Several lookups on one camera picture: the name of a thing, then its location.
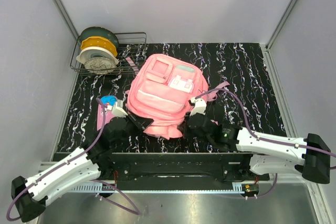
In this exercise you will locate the yellow plate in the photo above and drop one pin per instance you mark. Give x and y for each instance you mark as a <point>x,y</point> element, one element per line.
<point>97,41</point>

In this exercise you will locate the pink blue pencil case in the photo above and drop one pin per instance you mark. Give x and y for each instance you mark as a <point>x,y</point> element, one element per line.
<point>108,101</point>

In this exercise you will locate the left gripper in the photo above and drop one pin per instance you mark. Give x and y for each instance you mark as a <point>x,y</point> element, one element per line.
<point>142,123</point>

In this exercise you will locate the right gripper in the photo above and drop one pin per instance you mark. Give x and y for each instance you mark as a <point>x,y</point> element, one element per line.
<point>185,129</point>

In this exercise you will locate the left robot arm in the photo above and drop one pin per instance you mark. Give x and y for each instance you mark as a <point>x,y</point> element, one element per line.
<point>89,162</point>

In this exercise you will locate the white blue-rimmed plate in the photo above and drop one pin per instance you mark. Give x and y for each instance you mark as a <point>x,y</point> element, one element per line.
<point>95,52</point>

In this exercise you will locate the pink school backpack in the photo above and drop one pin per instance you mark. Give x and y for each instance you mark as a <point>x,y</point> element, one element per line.
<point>162,90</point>

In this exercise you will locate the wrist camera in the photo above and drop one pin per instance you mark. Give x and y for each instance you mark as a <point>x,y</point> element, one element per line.
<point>117,109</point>
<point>199,106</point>

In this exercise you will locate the dark green plate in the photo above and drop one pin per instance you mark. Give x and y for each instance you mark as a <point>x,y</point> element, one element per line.
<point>100,32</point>

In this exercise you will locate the grey wire dish rack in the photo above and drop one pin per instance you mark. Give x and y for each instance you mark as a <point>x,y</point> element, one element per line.
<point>131,54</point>

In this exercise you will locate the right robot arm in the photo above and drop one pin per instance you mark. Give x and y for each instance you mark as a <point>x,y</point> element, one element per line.
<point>310,156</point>

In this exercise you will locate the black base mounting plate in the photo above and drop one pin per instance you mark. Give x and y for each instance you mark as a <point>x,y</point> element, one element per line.
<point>176,171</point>

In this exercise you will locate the speckled beige plate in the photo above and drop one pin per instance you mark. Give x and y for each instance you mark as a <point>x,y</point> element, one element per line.
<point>101,65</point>

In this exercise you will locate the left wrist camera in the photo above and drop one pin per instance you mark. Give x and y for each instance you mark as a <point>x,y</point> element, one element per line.
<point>117,109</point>

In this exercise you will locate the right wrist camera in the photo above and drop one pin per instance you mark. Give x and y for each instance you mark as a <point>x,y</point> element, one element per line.
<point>199,106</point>

